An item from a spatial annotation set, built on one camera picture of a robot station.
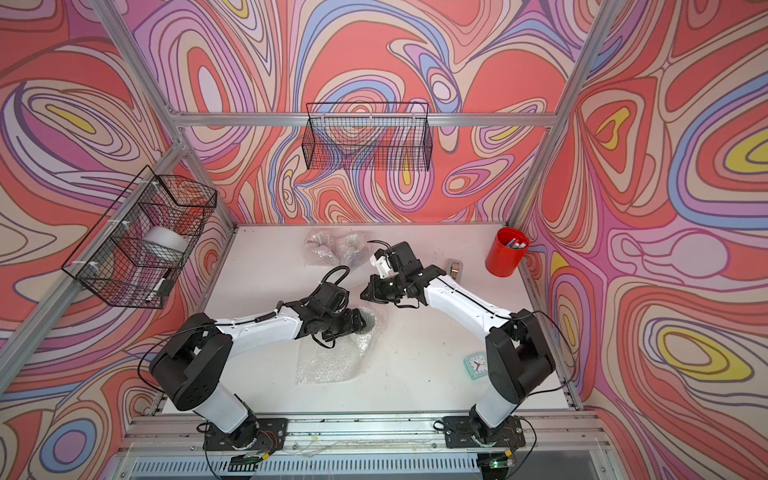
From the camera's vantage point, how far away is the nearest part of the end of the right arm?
0.63 meters

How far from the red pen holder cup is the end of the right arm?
1.46ft

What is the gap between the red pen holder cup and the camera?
3.26ft
